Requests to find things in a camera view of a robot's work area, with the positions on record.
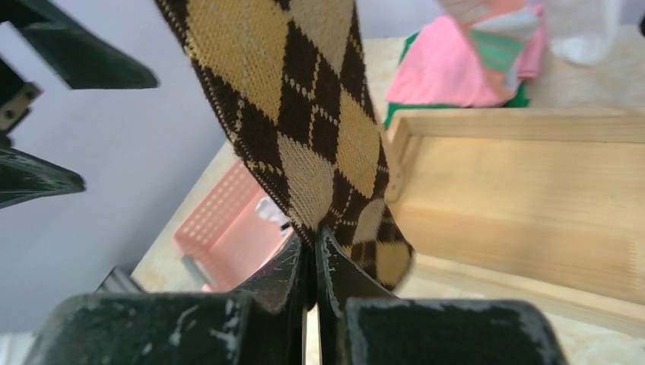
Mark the white sock black stripes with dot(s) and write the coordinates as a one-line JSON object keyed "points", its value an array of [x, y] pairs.
{"points": [[267, 210]]}

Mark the wooden hanger rack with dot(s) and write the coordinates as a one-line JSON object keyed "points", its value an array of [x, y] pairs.
{"points": [[544, 205]]}

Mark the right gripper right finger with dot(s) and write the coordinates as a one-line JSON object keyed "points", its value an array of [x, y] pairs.
{"points": [[361, 322]]}

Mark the pink plastic basket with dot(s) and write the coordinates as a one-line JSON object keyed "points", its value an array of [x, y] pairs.
{"points": [[223, 242]]}

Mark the brown argyle sock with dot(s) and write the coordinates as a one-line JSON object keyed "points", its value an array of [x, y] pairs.
{"points": [[287, 82]]}

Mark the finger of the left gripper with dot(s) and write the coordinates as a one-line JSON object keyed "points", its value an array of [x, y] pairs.
{"points": [[25, 177], [80, 58]]}

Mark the pink patterned sock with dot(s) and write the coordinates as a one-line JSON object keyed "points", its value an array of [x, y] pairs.
{"points": [[498, 32]]}

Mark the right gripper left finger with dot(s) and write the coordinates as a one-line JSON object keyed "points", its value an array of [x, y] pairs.
{"points": [[259, 322]]}

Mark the white tall sock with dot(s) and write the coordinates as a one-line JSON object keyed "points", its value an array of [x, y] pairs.
{"points": [[582, 32]]}

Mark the pink folded cloth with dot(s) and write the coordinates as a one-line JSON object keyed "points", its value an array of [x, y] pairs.
{"points": [[441, 67]]}

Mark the green folded cloth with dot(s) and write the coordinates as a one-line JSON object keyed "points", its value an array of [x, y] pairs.
{"points": [[520, 100]]}

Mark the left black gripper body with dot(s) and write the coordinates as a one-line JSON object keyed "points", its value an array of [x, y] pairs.
{"points": [[16, 97]]}

